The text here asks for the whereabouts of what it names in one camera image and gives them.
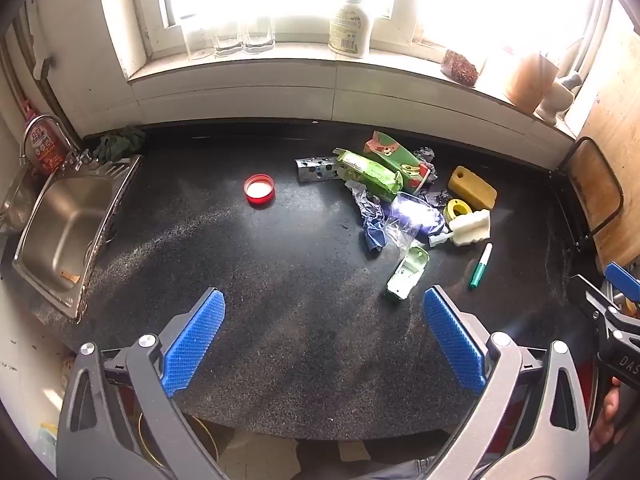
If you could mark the yellow tape roll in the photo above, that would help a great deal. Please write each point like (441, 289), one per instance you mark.
(452, 210)

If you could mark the steel bowl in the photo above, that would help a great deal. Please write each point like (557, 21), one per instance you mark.
(10, 207)

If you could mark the wooden cutting board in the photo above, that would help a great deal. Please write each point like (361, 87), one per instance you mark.
(592, 185)

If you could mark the green marker pen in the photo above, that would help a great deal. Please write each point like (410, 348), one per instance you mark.
(480, 266)

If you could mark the red jar lid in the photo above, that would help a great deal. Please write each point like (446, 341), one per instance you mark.
(259, 190)

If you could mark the green snack bag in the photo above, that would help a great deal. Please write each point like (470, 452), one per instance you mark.
(395, 155)

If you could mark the white detergent bottle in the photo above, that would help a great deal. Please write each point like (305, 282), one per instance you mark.
(350, 25)

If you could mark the grey pestle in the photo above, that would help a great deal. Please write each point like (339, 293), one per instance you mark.
(572, 81)

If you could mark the silver dotted wrapper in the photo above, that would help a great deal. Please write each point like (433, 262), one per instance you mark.
(315, 170)

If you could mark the light green plastic case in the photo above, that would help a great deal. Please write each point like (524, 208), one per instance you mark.
(407, 272)

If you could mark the dark green cloth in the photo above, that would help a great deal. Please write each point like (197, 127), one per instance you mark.
(120, 142)

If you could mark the black metal rack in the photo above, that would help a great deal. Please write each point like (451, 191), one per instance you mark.
(579, 243)

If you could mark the yellow sponge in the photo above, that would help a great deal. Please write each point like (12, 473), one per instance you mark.
(472, 187)

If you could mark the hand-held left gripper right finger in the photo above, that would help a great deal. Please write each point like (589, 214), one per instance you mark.
(452, 340)

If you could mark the clear plastic cup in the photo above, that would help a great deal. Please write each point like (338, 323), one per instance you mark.
(402, 237)

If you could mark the purple-blue toothpaste tube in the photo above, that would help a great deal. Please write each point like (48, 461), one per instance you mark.
(415, 212)

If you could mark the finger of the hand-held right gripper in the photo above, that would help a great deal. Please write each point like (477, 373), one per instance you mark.
(587, 295)
(620, 277)

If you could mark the round metal basin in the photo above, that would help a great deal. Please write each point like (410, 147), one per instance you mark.
(200, 440)

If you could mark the red bottle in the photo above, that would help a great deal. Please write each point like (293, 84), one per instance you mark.
(45, 152)

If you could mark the crumpled grey-purple paper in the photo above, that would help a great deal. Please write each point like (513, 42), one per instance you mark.
(424, 154)

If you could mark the crumpled dark blue wrapper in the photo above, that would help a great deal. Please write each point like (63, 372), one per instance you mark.
(375, 232)

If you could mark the green snack packet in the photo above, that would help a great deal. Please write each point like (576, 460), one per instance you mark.
(367, 172)

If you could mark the chrome faucet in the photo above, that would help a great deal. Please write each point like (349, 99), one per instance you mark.
(55, 122)

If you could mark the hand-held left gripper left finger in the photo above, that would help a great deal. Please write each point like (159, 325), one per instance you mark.
(195, 340)

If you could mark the person's right hand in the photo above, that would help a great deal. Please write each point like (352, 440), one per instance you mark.
(605, 412)

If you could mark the bamboo container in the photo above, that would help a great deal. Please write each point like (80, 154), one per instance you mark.
(530, 80)

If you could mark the white stone mortar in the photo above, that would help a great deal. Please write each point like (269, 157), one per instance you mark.
(555, 102)

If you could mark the stainless steel sink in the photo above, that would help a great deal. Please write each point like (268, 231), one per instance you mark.
(65, 230)

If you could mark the white sponge brush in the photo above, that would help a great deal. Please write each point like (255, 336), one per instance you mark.
(470, 227)

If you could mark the clear drinking glass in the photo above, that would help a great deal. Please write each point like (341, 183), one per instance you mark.
(259, 36)
(227, 39)
(199, 42)

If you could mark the plywood board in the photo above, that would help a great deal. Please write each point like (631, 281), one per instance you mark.
(620, 110)

